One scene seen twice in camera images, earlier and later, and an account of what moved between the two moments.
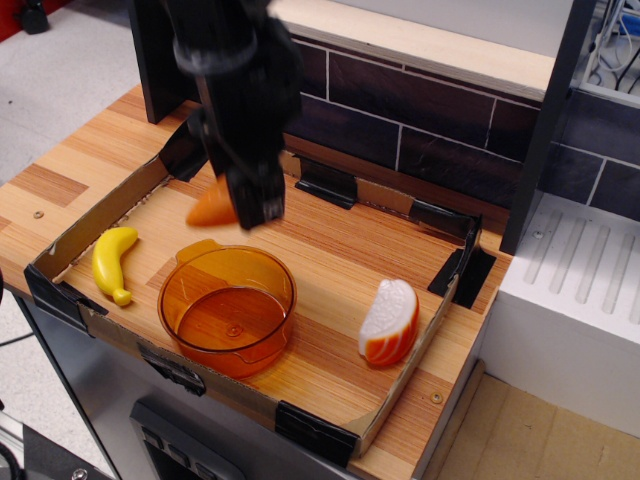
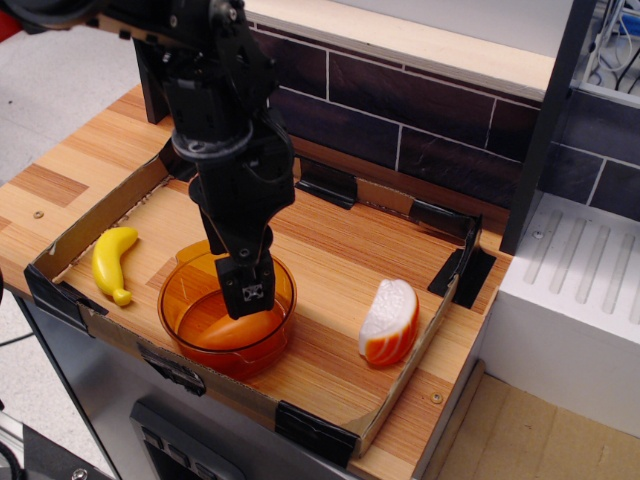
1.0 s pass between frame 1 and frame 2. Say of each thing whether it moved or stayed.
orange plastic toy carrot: moved
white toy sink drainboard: stayed
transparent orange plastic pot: stayed
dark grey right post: stayed
